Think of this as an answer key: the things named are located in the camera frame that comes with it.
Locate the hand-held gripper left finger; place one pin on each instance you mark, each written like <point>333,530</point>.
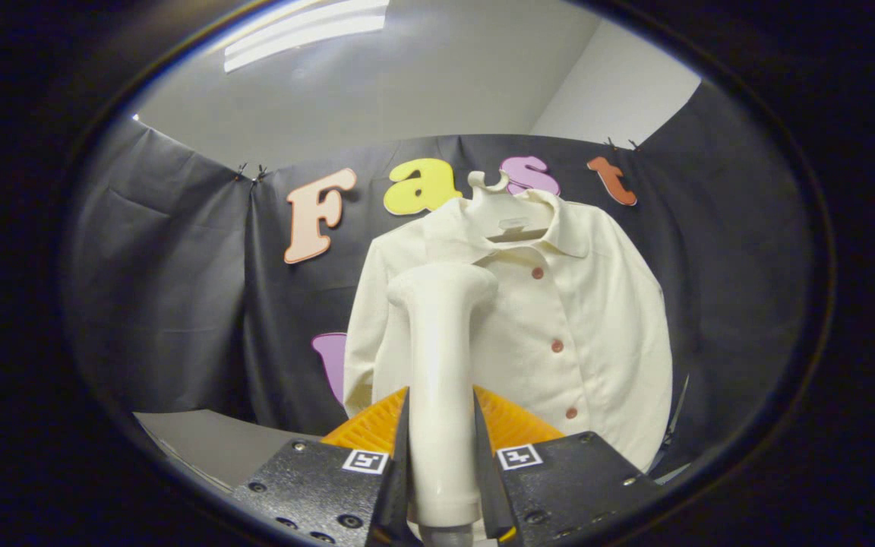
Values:
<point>401,479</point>

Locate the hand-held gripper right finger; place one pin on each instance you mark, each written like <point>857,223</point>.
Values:
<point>487,479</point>

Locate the cream button shirt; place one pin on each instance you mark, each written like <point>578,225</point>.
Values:
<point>597,327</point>

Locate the grey and white cabinet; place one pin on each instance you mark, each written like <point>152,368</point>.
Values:
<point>217,444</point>

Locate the white plastic hanger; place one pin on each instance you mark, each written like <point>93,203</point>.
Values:
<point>510,220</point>

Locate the black backdrop cloth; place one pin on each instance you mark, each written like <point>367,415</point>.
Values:
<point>179,304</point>

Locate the ceiling light panel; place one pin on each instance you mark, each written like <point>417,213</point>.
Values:
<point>301,34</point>

